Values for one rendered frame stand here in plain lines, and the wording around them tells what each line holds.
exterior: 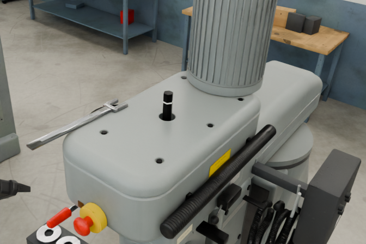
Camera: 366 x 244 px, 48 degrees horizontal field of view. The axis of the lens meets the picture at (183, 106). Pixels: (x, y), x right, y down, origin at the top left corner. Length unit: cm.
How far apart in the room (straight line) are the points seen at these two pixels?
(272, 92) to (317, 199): 43
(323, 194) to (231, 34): 44
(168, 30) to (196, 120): 548
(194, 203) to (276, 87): 68
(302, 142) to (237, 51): 64
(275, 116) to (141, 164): 61
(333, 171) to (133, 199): 57
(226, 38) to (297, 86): 54
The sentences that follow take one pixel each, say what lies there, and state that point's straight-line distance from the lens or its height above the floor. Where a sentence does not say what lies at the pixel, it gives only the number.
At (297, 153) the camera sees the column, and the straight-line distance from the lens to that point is 145.
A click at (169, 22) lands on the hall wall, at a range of 630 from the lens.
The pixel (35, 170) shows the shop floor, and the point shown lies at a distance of 384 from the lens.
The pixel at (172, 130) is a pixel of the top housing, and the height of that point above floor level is 189.
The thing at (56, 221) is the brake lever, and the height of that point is 171.
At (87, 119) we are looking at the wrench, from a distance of 89.
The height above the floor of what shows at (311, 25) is 99.
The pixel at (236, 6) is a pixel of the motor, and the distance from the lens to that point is 93.
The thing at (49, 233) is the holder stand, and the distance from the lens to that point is 171.
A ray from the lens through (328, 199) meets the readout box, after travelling 107.
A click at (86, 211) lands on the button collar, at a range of 84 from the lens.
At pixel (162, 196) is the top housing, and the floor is 185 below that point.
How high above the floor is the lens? 237
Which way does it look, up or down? 30 degrees down
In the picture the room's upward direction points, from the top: 5 degrees clockwise
